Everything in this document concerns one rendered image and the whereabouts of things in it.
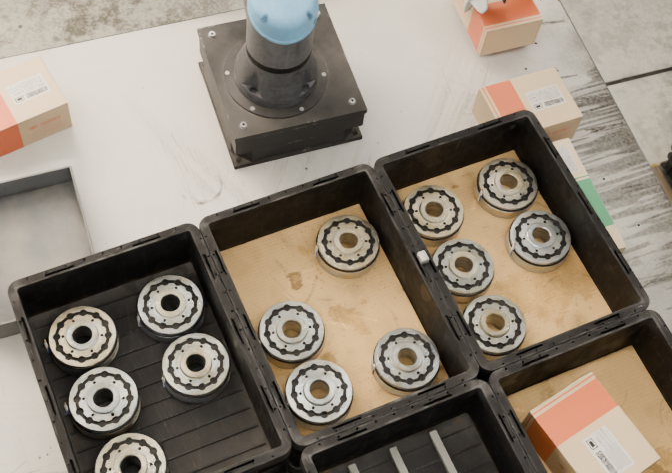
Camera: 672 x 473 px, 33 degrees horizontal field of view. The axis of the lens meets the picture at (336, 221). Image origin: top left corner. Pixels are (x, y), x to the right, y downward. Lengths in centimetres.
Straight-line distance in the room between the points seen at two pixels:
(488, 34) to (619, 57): 113
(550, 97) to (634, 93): 109
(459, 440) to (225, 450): 35
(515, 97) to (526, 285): 42
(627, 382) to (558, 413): 18
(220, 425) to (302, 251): 32
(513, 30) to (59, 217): 92
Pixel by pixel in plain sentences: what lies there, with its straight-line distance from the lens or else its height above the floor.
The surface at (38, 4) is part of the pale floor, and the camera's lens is 328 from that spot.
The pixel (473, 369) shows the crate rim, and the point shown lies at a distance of 170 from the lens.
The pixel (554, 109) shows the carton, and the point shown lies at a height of 78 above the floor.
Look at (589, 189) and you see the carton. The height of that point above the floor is 76.
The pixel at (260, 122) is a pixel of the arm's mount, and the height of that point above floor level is 80.
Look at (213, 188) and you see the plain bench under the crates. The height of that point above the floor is 70.
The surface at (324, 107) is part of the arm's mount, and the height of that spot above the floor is 80.
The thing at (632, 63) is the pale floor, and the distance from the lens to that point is 332.
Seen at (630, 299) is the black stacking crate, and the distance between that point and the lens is 185.
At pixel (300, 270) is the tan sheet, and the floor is 83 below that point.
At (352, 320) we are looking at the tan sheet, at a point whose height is 83.
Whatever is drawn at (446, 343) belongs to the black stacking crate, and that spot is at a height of 89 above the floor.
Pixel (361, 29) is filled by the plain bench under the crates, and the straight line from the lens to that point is 231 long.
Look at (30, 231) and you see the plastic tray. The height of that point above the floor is 70.
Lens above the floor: 247
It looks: 60 degrees down
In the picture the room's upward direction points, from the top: 9 degrees clockwise
